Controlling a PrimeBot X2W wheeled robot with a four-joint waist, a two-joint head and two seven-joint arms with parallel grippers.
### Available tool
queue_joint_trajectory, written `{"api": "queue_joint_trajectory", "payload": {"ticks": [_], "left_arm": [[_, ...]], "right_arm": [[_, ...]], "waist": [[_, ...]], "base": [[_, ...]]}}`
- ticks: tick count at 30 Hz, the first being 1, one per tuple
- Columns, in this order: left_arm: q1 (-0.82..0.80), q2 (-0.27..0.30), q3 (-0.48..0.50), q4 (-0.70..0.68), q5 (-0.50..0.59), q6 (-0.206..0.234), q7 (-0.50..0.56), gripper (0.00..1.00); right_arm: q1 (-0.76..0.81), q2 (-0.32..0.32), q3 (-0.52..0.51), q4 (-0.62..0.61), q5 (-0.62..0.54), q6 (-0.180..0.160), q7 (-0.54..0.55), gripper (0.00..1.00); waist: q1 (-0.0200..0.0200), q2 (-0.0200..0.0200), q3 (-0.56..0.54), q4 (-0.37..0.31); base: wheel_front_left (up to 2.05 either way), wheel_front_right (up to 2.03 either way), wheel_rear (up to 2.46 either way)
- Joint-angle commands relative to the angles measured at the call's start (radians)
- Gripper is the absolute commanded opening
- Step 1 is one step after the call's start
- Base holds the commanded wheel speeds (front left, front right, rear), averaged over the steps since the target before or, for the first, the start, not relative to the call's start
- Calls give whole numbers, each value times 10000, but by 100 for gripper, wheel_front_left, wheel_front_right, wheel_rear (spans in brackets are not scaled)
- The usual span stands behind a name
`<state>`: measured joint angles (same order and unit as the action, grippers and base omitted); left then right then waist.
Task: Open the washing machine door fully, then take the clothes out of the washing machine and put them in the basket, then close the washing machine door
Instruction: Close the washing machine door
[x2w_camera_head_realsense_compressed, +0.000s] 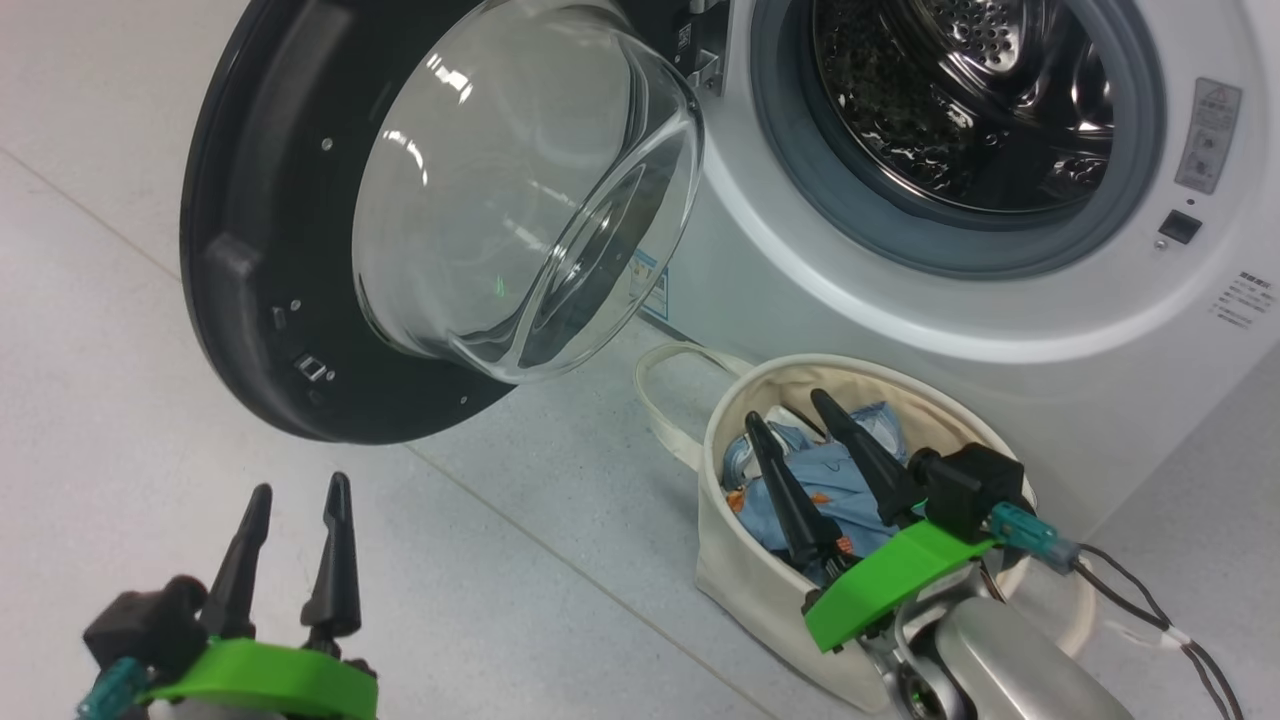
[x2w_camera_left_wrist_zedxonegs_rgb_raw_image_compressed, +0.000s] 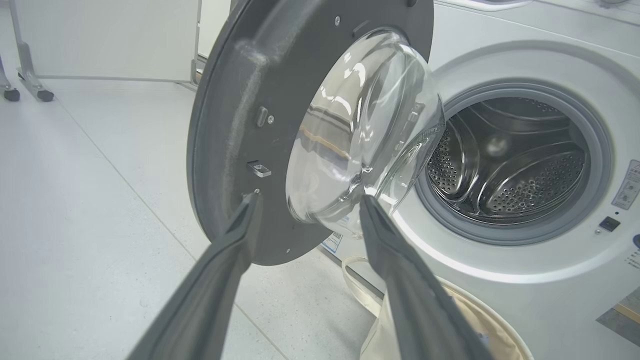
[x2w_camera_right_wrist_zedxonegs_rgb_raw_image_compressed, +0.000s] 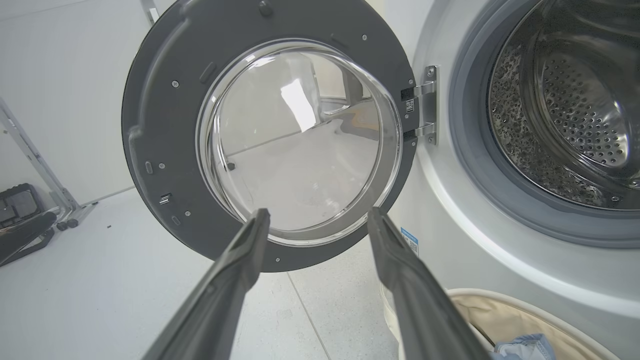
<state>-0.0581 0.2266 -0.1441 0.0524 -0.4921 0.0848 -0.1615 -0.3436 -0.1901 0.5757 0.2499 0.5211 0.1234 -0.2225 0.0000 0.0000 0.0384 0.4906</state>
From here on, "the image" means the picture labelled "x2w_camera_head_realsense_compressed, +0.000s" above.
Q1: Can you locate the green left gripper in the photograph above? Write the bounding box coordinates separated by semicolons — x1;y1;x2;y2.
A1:
147;471;380;720

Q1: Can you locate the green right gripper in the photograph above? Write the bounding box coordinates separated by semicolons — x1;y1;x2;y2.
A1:
743;387;1001;654

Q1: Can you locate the blue garment with orange print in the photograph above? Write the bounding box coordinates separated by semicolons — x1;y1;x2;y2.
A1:
722;402;913;587

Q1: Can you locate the black round glass washer door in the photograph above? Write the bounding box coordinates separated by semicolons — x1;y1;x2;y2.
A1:
179;0;707;445

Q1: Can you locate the cream fabric laundry basket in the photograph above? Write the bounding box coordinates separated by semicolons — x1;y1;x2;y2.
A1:
635;342;1097;714

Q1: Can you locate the white front-load washing machine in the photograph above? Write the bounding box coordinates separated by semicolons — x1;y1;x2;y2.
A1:
610;0;1280;543

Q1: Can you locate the metal door hinge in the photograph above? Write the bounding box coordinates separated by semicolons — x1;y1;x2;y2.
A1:
684;44;724;98

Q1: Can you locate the blue and white side sticker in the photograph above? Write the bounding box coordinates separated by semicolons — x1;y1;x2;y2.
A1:
629;249;670;322

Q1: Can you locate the perforated steel washer drum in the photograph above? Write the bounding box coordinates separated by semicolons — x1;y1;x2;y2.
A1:
812;0;1117;214

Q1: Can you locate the grey warning sticker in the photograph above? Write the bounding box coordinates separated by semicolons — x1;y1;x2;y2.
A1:
1173;77;1245;196

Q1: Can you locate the teal right camera connector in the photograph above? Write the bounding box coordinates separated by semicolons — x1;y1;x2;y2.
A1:
988;500;1082;574

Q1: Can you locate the teal camera connector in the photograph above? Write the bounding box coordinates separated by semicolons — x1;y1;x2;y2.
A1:
988;500;1082;574
77;657;152;720

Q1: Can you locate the teal left camera connector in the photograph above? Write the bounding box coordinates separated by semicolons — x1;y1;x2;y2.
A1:
77;657;152;720

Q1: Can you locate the thin black cable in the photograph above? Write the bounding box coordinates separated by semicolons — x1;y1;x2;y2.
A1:
1070;562;1226;720
1075;543;1247;720

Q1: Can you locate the white cable tape tag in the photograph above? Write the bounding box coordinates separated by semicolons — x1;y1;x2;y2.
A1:
1100;618;1193;653

